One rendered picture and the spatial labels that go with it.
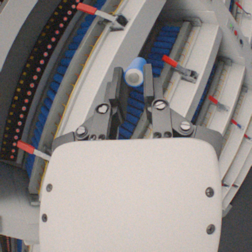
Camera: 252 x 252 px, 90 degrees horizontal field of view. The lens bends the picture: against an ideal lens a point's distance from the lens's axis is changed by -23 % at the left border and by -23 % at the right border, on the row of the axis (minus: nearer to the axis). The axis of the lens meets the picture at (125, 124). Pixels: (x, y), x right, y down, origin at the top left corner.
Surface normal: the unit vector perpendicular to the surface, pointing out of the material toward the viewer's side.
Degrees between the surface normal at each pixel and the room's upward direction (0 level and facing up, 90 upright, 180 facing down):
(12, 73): 90
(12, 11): 108
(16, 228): 90
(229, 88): 18
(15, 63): 90
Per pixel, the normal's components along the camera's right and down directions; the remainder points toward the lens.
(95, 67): -0.63, -0.21
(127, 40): 0.65, 0.39
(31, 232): 0.42, 0.30
